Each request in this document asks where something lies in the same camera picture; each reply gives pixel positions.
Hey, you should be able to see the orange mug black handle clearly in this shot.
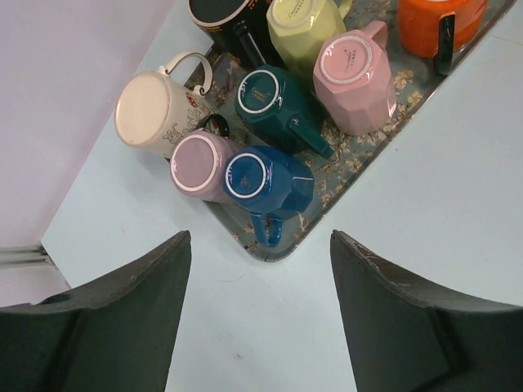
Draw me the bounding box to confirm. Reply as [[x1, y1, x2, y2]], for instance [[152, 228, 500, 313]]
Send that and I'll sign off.
[[397, 0, 488, 75]]

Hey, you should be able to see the lilac mug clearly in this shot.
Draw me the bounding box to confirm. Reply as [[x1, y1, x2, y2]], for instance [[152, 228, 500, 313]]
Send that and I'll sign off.
[[170, 114, 243, 203]]

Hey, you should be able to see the cream mug with script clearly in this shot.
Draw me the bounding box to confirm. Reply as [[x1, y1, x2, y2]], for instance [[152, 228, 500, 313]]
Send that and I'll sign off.
[[114, 51, 218, 158]]

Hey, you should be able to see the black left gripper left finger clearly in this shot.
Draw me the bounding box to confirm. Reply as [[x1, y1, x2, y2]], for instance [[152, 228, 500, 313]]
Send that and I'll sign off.
[[1, 231, 191, 391]]

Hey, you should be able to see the black mug orange trim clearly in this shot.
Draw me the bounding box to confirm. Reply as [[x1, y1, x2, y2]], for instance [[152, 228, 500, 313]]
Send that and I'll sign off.
[[187, 0, 285, 70]]

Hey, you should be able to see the dark green faceted mug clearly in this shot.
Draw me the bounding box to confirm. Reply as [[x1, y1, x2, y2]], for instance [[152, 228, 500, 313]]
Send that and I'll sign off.
[[235, 65, 333, 159]]

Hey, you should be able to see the pink faceted mug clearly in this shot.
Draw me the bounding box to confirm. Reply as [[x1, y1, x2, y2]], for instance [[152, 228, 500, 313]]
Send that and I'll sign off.
[[313, 20, 397, 136]]

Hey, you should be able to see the yellow faceted mug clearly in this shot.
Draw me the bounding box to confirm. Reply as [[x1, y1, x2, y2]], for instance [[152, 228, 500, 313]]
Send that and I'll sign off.
[[266, 0, 353, 86]]

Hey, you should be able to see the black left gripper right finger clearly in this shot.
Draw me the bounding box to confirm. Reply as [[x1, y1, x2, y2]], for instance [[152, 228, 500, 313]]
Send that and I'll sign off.
[[330, 230, 522, 391]]

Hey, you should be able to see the left aluminium frame post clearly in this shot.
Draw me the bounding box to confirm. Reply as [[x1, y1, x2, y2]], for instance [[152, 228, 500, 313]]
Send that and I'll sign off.
[[1, 244, 51, 268]]

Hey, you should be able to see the blue faceted mug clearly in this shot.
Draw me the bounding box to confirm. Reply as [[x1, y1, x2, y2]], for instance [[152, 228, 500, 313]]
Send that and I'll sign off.
[[223, 145, 315, 247]]

